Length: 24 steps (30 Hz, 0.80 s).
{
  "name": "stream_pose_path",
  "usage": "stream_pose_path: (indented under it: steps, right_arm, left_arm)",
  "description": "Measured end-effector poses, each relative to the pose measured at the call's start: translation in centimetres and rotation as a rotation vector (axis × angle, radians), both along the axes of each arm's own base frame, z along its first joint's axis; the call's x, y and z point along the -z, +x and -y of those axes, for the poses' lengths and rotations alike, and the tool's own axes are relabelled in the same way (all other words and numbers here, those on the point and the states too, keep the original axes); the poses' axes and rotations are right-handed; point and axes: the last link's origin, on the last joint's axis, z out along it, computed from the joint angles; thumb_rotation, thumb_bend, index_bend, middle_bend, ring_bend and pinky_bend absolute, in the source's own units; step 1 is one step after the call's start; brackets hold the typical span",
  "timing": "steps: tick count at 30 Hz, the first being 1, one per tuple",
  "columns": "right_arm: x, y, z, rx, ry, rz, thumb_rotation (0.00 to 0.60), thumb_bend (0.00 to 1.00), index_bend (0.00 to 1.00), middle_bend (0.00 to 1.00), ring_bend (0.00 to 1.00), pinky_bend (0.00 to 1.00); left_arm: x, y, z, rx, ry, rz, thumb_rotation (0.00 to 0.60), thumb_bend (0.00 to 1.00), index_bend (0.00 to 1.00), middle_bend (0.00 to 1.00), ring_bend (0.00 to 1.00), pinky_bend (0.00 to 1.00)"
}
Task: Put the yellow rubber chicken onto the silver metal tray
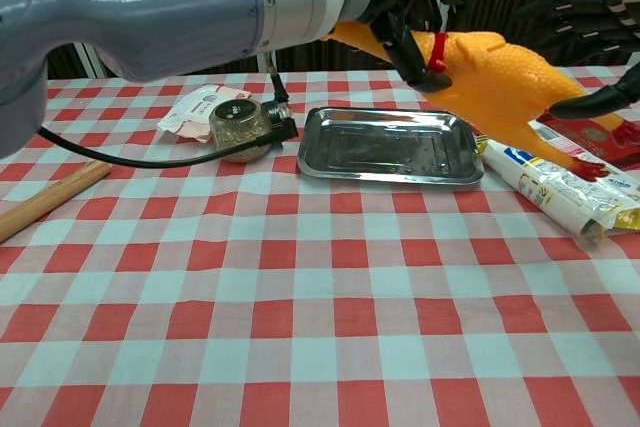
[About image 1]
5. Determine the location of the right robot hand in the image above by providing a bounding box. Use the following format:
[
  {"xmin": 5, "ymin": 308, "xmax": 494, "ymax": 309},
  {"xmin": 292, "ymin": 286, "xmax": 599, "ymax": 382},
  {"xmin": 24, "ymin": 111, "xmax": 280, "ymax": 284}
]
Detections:
[{"xmin": 514, "ymin": 0, "xmax": 640, "ymax": 121}]

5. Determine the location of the yellow rubber chicken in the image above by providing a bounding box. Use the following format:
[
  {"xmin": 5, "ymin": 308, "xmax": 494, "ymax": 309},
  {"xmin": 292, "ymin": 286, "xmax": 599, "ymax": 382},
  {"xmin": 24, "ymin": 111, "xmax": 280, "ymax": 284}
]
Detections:
[{"xmin": 319, "ymin": 21, "xmax": 640, "ymax": 181}]

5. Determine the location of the metal tray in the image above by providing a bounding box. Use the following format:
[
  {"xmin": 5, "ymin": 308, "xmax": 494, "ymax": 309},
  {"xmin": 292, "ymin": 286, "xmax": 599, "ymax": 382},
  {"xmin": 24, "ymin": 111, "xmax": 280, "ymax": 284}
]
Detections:
[{"xmin": 297, "ymin": 106, "xmax": 485, "ymax": 188}]

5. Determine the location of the red certificate booklet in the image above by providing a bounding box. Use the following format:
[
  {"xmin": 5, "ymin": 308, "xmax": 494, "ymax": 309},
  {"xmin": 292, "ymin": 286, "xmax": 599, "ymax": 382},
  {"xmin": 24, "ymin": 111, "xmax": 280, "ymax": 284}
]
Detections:
[{"xmin": 534, "ymin": 114, "xmax": 640, "ymax": 171}]

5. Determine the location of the white snack packet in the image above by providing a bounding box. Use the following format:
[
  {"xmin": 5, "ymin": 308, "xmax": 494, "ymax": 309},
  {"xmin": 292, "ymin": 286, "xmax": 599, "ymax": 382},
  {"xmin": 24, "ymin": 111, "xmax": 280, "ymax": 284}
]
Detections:
[{"xmin": 474, "ymin": 134, "xmax": 640, "ymax": 248}]

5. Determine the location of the glass jar with black lid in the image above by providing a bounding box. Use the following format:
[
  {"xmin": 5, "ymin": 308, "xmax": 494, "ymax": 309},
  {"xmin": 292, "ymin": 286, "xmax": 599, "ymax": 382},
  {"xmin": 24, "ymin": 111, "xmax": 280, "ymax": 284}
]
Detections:
[{"xmin": 208, "ymin": 99, "xmax": 300, "ymax": 164}]

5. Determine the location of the white wet wipes packet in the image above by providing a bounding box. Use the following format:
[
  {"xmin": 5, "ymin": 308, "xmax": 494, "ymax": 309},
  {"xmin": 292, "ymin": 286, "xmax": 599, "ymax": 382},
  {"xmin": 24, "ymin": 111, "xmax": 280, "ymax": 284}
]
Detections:
[{"xmin": 157, "ymin": 85, "xmax": 253, "ymax": 144}]

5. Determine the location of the red white checkered tablecloth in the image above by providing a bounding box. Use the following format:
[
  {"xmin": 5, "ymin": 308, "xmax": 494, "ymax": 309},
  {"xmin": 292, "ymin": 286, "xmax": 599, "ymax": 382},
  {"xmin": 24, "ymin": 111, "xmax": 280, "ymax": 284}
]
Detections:
[{"xmin": 0, "ymin": 65, "xmax": 640, "ymax": 427}]

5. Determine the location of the wooden stick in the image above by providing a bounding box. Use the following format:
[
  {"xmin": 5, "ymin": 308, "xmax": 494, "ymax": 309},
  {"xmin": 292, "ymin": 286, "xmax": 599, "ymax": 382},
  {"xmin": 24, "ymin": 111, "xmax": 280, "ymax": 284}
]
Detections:
[{"xmin": 0, "ymin": 161, "xmax": 112, "ymax": 246}]

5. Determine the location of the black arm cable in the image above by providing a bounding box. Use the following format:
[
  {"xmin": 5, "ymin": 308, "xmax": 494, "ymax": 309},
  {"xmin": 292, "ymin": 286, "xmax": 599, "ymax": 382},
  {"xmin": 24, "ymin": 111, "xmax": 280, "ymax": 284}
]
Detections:
[{"xmin": 38, "ymin": 69, "xmax": 300, "ymax": 168}]

